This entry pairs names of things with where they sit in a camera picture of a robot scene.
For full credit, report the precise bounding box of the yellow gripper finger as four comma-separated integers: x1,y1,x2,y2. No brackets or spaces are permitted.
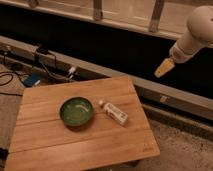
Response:
154,58,175,78

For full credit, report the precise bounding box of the white plastic bottle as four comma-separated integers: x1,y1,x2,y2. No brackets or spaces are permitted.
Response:
98,100,128,125

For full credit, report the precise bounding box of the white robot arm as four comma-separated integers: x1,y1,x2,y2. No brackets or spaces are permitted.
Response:
154,6,213,78

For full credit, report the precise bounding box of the green ceramic bowl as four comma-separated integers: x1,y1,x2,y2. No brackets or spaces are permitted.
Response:
59,97,93,127

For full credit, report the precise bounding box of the white plug connector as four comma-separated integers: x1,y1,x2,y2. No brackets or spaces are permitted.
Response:
68,66,77,79

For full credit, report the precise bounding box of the black clamp device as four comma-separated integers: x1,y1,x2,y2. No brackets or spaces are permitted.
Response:
35,45,55,57

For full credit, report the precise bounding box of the blue box on floor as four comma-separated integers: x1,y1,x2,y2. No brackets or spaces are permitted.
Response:
23,74,40,87

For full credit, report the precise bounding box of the wooden table board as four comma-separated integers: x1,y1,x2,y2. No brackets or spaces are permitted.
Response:
5,76,160,171

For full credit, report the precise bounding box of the grey metal rail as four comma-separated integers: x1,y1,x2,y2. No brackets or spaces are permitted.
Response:
0,34,213,122

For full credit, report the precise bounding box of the black cable on floor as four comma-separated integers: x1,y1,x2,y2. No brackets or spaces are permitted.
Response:
0,71,26,88

